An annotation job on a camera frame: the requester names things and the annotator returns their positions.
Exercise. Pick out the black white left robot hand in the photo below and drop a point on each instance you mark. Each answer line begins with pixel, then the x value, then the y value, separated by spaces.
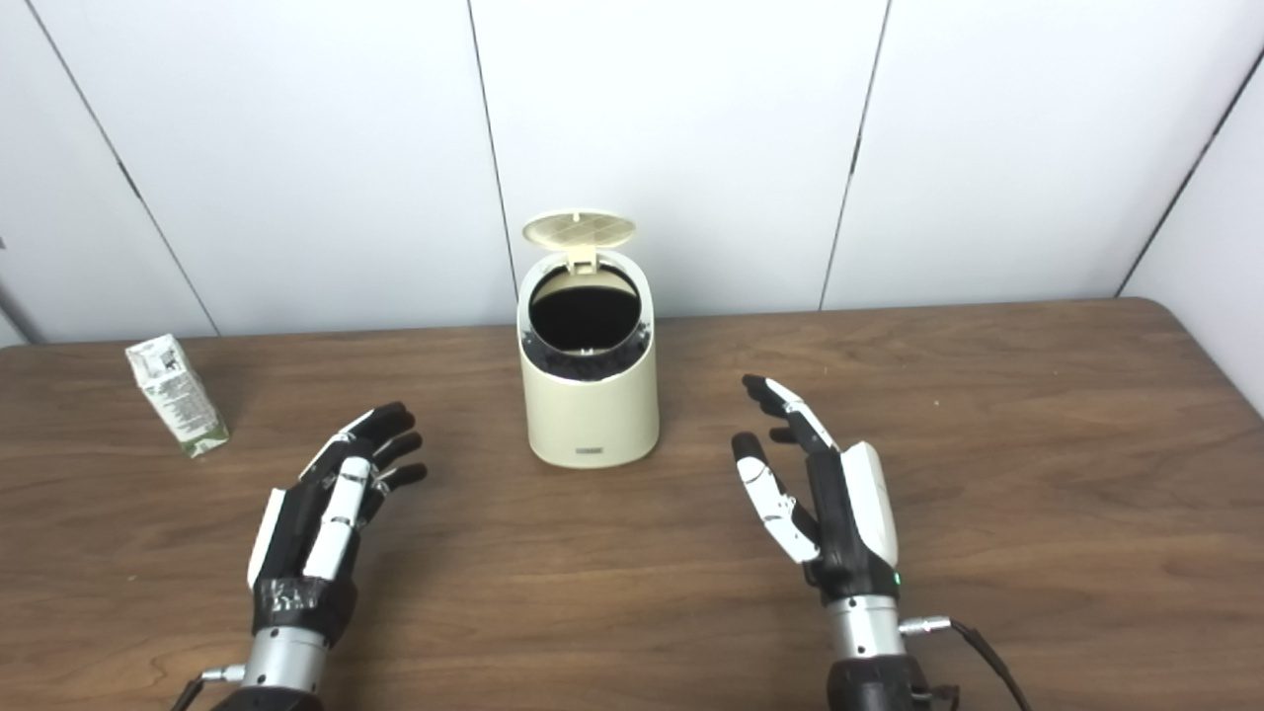
pixel 306 533

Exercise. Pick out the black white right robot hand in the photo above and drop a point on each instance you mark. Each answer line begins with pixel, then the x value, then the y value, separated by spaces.
pixel 839 523

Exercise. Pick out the white green milk carton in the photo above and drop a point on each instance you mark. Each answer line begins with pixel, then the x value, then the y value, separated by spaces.
pixel 178 400

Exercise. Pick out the cream round bin lid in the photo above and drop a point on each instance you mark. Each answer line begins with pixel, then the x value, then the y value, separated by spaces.
pixel 581 230

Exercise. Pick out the cream-colored desktop trash bin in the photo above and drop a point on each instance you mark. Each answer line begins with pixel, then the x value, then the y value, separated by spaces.
pixel 592 415

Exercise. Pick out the black bin liner bag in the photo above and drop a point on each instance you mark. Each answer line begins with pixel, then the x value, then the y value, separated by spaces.
pixel 591 367

